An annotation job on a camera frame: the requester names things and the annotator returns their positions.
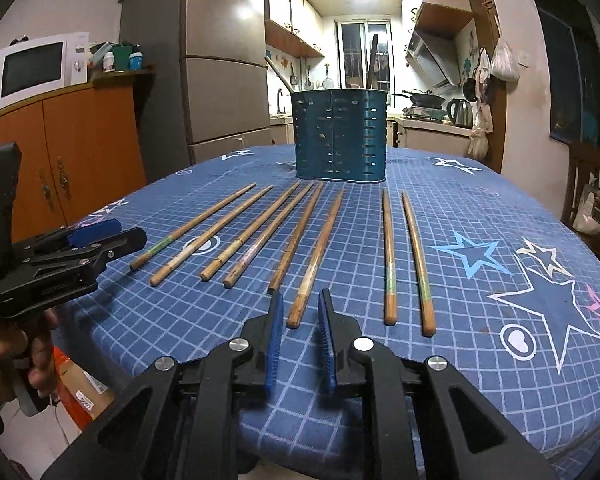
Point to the silver refrigerator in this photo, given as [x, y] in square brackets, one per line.
[209, 96]

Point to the white microwave oven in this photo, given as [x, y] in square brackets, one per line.
[42, 65]

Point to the range hood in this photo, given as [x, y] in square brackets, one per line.
[435, 59]

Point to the wooden chopstick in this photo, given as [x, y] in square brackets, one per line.
[242, 264]
[245, 235]
[298, 307]
[186, 252]
[427, 319]
[391, 298]
[292, 245]
[141, 260]

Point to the person's left hand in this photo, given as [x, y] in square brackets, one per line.
[37, 343]

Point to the kitchen window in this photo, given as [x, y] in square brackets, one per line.
[365, 52]

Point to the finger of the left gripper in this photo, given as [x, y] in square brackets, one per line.
[66, 238]
[110, 247]

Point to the dark window with frame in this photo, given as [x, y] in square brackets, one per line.
[573, 58]

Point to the blue perforated utensil holder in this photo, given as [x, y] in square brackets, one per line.
[340, 134]

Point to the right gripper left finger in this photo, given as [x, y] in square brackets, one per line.
[243, 368]

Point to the white plastic bag hanging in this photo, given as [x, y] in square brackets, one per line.
[504, 64]

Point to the blue star-patterned tablecloth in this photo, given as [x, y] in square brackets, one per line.
[516, 294]

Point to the orange wooden cabinet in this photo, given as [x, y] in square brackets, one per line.
[80, 149]

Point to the black wok on stove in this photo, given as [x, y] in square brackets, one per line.
[423, 99]

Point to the wooden chair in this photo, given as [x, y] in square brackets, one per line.
[583, 168]

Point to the stainless electric kettle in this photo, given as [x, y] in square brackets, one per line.
[460, 112]

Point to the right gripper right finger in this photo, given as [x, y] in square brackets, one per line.
[358, 367]

